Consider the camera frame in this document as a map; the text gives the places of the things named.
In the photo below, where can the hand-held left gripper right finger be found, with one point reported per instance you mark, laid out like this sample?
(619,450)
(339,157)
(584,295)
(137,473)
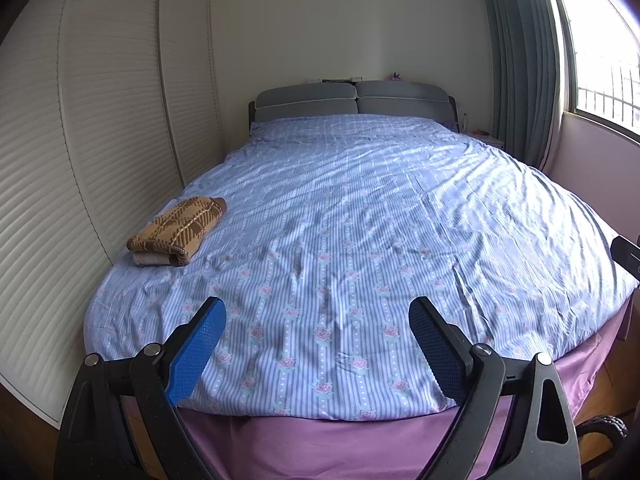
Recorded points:
(437,355)

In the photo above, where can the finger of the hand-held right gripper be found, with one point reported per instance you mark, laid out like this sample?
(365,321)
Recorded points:
(627,255)

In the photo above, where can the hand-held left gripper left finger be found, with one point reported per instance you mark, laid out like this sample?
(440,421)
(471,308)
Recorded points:
(195,355)

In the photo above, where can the brown plaid knit garment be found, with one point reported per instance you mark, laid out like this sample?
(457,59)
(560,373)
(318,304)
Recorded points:
(180,225)

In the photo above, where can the purple bed skirt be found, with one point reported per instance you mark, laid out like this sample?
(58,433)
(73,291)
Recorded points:
(350,445)

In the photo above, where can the black ribbed object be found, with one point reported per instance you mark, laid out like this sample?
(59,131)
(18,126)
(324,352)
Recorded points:
(607,425)

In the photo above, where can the blue striped floral bed cover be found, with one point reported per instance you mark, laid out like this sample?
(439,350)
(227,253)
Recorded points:
(350,200)

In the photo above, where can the white nightstand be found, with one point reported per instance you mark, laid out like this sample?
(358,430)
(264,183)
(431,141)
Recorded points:
(487,138)

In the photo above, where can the window with railing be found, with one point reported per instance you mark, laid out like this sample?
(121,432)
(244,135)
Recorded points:
(600,60)

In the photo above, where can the grey-green curtain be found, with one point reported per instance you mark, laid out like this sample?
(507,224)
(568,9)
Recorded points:
(525,60)

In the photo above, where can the grey padded headboard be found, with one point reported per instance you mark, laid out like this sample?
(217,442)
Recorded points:
(390,97)

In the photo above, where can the white slatted wardrobe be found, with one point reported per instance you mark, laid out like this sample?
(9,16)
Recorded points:
(100,110)

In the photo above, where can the dark flat box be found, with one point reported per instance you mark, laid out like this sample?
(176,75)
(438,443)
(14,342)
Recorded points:
(342,80)

